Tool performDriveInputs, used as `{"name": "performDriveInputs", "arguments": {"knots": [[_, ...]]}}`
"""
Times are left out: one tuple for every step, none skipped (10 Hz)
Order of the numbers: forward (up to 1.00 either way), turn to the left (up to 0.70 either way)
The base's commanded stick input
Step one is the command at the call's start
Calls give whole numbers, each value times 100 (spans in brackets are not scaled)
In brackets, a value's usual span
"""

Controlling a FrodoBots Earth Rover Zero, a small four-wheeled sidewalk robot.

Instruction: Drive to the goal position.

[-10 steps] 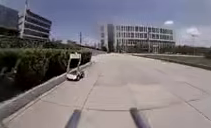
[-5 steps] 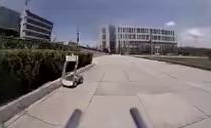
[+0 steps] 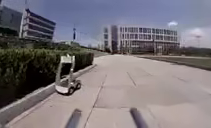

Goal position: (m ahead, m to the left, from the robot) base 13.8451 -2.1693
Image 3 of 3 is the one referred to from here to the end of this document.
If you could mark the robot's own part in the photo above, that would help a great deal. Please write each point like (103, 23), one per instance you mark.
(73, 119)
(139, 118)

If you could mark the trimmed green hedge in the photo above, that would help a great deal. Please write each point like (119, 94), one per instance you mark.
(29, 66)

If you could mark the pole with dark sign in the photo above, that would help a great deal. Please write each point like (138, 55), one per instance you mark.
(74, 33)

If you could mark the white glass-fronted building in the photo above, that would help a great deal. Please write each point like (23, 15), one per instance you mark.
(143, 39)

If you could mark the grey banded building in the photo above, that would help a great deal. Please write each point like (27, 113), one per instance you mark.
(23, 23)

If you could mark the dark hedge beyond grass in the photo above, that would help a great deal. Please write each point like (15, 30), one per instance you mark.
(199, 51)

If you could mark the grass strip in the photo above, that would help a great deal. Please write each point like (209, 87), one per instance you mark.
(186, 61)

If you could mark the grey concrete kerb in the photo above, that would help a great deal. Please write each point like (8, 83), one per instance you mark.
(29, 100)

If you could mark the pale concrete slab pavement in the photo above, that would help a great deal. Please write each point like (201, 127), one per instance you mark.
(136, 86)

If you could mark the small white wheeled robot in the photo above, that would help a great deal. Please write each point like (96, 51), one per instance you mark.
(67, 78)

